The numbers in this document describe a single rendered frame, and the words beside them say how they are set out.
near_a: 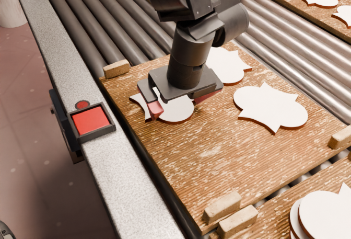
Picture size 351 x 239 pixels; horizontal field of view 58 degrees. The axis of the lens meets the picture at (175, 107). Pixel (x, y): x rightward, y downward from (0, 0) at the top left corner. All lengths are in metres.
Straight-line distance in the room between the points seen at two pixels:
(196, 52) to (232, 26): 0.07
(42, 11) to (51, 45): 0.21
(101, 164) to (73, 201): 1.09
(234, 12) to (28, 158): 1.57
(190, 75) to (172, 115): 0.13
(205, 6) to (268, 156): 0.28
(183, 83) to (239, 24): 0.12
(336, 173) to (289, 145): 0.09
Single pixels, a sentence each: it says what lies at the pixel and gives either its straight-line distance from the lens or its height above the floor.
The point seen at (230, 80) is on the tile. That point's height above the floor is 0.95.
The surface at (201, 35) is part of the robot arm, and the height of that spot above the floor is 1.14.
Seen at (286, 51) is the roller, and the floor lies 0.92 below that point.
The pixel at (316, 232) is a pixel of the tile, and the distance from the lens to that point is 0.45.
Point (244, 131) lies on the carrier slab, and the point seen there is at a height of 0.94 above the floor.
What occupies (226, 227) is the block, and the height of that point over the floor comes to 0.96.
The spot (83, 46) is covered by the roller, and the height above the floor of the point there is 0.92.
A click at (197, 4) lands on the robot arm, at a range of 0.43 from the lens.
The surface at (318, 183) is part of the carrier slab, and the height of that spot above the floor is 0.94.
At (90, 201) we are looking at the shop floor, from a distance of 1.63.
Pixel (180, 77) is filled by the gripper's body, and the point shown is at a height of 1.06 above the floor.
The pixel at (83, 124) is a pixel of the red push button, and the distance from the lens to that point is 0.63.
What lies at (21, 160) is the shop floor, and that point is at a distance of 1.91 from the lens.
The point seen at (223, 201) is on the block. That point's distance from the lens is 0.47.
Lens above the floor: 1.37
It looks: 43 degrees down
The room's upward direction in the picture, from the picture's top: straight up
